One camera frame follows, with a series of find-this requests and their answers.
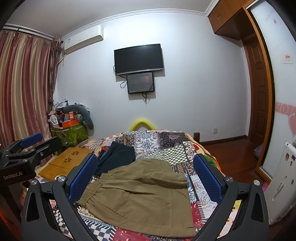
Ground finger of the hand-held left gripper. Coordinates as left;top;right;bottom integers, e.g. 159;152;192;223
5;133;44;154
23;136;63;169

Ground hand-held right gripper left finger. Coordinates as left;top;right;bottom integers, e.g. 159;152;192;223
20;153;99;241

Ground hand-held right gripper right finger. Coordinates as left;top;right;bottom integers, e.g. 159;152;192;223
193;153;270;241

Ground khaki pants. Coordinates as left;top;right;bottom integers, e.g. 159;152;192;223
74;159;197;238

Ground dark navy folded pants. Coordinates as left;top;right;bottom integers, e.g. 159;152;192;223
94;141;137;176

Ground green plush blanket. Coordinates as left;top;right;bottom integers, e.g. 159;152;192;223
201;155;221;171

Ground bamboo lap desk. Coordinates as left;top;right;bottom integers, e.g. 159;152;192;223
38;148;95;179

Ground green storage bag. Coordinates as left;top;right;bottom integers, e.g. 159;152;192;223
50;123;89;147

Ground orange box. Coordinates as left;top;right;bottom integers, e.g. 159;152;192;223
60;119;79;128

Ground grey neck pillow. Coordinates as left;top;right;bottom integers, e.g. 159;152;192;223
63;104;95;131

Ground striped pink curtain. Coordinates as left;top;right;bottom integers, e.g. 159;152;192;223
0;25;62;149

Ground patchwork printed blanket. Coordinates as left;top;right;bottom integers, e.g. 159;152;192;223
21;130;243;241

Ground white suitcase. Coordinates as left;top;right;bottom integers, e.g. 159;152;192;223
264;141;296;225

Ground yellow foam tube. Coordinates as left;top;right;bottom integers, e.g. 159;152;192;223
129;118;158;131

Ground brown wooden door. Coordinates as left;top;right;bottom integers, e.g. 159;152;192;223
242;32;275;167

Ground white wardrobe door pink hearts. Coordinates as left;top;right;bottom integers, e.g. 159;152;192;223
251;0;296;180

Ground white air conditioner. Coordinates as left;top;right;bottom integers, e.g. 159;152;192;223
62;24;104;55

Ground wooden overhead cabinet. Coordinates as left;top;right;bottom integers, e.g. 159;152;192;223
207;0;257;42

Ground small black wall monitor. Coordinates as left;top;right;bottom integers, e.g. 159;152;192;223
126;72;155;94

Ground black wall television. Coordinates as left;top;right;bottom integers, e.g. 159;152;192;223
114;44;165;76

